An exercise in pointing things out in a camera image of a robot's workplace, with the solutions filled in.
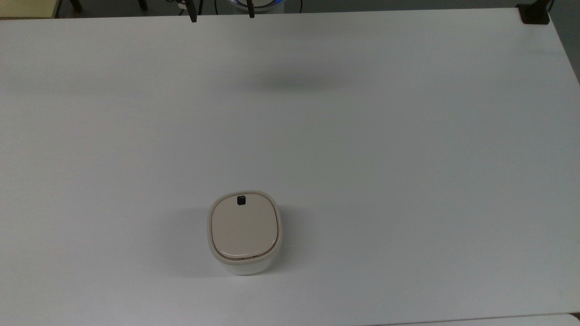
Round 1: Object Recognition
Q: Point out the pale yellow table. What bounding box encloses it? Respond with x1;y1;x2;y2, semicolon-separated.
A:
0;0;62;19

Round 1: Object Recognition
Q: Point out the black camera stand with clamp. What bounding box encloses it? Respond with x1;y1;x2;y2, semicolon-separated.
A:
517;0;551;24

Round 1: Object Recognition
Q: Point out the cream plastic trash bin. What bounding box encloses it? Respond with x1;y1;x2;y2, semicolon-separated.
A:
207;190;282;275

